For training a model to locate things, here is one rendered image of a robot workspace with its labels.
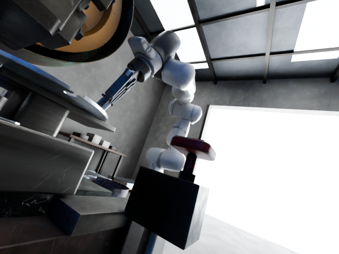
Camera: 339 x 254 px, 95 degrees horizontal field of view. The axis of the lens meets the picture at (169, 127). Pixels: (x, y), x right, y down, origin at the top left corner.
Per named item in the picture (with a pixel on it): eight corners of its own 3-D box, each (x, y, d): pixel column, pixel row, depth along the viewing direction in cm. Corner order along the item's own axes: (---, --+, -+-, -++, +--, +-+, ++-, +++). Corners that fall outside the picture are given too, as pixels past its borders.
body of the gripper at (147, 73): (154, 68, 49) (135, 86, 46) (148, 80, 57) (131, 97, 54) (135, 51, 48) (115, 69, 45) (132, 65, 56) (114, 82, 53)
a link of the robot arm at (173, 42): (168, 89, 64) (149, 81, 68) (185, 70, 69) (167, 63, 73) (160, 49, 49) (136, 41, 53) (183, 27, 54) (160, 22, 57)
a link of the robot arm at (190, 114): (172, 135, 105) (182, 117, 114) (195, 142, 99) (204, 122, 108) (167, 116, 90) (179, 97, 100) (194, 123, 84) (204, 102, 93)
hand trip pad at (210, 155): (173, 189, 26) (185, 146, 29) (208, 202, 23) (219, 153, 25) (152, 185, 21) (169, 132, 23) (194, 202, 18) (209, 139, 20)
